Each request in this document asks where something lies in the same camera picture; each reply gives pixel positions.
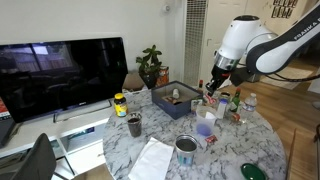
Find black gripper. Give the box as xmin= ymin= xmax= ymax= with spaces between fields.
xmin=203 ymin=64 xmax=232 ymax=101

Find dark plastic cup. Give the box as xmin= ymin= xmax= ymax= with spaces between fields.
xmin=126 ymin=112 xmax=143 ymax=138

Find green labelled tin can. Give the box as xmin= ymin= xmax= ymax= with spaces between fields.
xmin=219 ymin=91 xmax=232 ymax=102

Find white pouch green cap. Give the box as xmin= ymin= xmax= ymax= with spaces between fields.
xmin=191 ymin=99 xmax=203 ymax=114

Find white bottle blue cap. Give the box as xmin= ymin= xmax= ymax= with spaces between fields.
xmin=216 ymin=98 xmax=229 ymax=120

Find green glass bottle red cap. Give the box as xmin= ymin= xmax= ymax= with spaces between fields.
xmin=229 ymin=87 xmax=242 ymax=114

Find white bottle in box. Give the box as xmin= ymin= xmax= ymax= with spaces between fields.
xmin=171 ymin=88 xmax=181 ymax=100

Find brown snack packet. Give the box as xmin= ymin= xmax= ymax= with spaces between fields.
xmin=162 ymin=95 xmax=184 ymax=106

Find dark blue open box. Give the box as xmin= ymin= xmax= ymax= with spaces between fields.
xmin=151 ymin=80 xmax=202 ymax=120

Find clear plastic water bottle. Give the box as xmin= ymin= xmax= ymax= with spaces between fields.
xmin=240 ymin=92 xmax=258 ymax=124

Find orange snack carton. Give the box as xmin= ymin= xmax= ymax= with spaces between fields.
xmin=155 ymin=65 xmax=170 ymax=88

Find white vent grille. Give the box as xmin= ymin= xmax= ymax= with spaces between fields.
xmin=184 ymin=0 xmax=208 ymax=88

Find green potted plant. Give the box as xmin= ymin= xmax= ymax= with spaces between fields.
xmin=135 ymin=44 xmax=164 ymax=89

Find open cardboard box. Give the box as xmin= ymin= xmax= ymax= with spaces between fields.
xmin=122 ymin=72 xmax=148 ymax=94

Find beige floor rug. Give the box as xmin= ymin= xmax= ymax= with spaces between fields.
xmin=259 ymin=66 xmax=314 ymax=91

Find green round lid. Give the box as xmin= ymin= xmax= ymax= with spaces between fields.
xmin=240 ymin=162 xmax=268 ymax=180

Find yellow lid vitamin bottle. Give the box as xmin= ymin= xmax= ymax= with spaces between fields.
xmin=113 ymin=92 xmax=129 ymax=118

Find white TV console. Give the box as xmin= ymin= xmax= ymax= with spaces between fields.
xmin=0 ymin=99 xmax=124 ymax=179

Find black flat screen TV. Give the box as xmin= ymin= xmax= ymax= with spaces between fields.
xmin=0 ymin=36 xmax=129 ymax=124

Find dark grey chair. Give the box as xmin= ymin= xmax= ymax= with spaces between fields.
xmin=0 ymin=133 xmax=58 ymax=180

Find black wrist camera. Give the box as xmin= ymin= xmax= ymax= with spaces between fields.
xmin=229 ymin=66 xmax=255 ymax=87

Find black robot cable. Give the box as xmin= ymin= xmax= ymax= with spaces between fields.
xmin=259 ymin=71 xmax=320 ymax=83

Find white wall thermostat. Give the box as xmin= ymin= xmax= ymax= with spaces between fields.
xmin=161 ymin=3 xmax=172 ymax=15

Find black wall picture frames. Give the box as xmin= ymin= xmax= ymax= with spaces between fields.
xmin=271 ymin=0 xmax=299 ymax=19

